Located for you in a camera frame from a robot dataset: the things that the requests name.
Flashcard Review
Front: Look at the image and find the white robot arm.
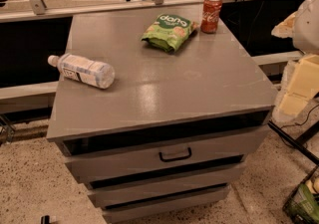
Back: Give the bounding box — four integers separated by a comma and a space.
271, 0, 319, 117

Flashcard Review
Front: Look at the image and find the black drawer handle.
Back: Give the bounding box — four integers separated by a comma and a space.
159, 147, 192, 163

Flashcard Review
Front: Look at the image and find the top grey drawer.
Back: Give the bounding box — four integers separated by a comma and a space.
66, 125, 269, 183

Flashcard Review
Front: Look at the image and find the clear plastic water bottle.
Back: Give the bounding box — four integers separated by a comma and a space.
48, 53, 115, 89

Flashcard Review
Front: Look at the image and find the bottom grey drawer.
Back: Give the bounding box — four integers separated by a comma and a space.
103, 185, 230, 223

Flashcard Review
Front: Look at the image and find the grey drawer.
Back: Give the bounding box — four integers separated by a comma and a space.
89, 158, 245, 208
66, 125, 269, 183
103, 185, 230, 223

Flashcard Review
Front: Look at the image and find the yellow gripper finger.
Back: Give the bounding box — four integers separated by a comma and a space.
279, 55, 319, 116
271, 13, 296, 39

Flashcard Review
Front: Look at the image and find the green rice chip bag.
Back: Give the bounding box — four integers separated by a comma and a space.
142, 14, 197, 53

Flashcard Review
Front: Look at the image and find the grey drawer cabinet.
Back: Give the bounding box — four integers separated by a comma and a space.
46, 3, 279, 224

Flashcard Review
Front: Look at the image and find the middle grey drawer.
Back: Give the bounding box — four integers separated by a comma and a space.
89, 158, 245, 208

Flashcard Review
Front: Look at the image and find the black wire basket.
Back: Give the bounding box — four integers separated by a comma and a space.
283, 166, 319, 224

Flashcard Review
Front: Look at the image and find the red cola can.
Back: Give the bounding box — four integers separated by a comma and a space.
200, 0, 222, 34

